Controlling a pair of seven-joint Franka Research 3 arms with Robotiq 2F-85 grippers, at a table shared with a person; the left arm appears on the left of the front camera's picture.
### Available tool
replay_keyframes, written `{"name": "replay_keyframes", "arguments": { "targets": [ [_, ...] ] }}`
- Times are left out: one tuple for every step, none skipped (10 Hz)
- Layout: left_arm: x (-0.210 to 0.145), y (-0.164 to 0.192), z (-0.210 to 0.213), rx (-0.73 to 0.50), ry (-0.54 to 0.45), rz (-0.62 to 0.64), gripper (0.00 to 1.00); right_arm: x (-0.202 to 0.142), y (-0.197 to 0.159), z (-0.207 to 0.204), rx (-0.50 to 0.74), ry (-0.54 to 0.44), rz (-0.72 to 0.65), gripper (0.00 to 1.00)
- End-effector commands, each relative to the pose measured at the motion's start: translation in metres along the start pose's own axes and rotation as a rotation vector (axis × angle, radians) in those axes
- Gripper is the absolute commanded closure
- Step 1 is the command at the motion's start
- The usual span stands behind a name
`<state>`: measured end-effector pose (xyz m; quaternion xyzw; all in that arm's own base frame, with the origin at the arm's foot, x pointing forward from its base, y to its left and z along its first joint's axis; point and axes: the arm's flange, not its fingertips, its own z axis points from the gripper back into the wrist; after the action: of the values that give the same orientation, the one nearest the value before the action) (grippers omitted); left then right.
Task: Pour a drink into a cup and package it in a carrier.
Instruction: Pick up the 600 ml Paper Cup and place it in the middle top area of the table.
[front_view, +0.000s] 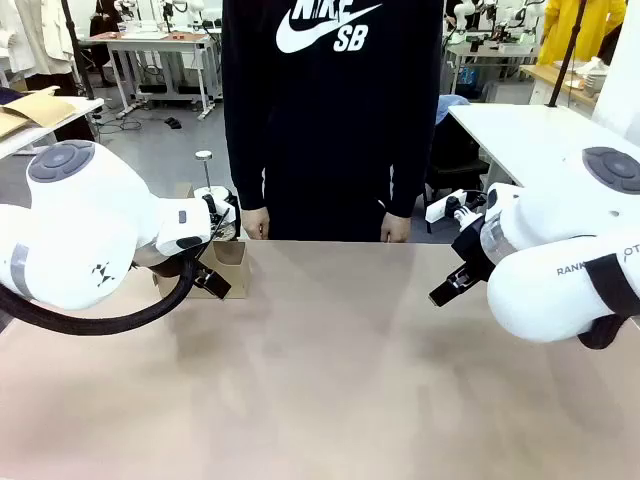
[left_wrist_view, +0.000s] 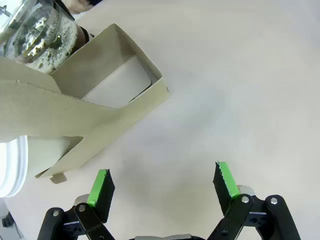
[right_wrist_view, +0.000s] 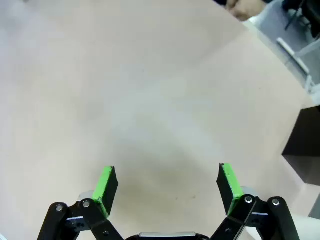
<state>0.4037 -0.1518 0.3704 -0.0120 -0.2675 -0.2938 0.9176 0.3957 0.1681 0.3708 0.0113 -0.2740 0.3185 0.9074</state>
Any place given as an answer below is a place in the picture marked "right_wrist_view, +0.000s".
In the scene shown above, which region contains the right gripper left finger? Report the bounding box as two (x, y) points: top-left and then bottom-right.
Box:
(37, 165), (123, 240)

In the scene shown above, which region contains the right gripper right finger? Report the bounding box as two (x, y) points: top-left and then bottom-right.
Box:
(209, 162), (301, 240)

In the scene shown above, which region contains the person's bare hand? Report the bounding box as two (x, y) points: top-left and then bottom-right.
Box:
(226, 0), (265, 22)

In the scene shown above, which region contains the black open box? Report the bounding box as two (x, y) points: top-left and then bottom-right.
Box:
(281, 104), (320, 186)

